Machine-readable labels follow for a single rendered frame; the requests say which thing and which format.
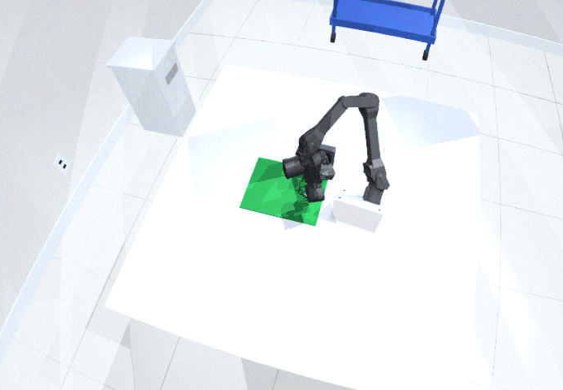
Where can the green circuit board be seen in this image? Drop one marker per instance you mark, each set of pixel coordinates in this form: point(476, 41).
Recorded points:
point(269, 192)

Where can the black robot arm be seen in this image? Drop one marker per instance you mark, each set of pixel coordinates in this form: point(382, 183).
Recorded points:
point(309, 159)

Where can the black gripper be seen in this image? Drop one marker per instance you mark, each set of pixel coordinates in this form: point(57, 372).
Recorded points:
point(314, 190)

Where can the black cooling fan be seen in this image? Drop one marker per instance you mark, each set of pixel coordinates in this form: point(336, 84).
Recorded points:
point(330, 151)

